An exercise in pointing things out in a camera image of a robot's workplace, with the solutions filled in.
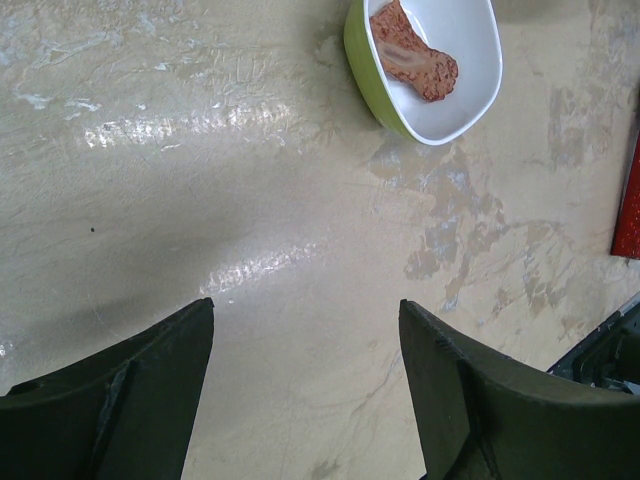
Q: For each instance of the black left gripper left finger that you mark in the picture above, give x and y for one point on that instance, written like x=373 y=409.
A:
x=126 y=412

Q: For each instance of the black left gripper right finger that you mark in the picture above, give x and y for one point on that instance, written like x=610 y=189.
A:
x=481 y=414

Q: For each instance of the small white green bowl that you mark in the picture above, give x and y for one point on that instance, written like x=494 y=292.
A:
x=466 y=30

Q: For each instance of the pink meat piece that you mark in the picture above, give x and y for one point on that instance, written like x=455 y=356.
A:
x=406 y=57

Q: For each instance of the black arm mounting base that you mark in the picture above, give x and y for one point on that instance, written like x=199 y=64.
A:
x=608 y=357

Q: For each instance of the red glitter tube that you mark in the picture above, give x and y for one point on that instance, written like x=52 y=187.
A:
x=625 y=242

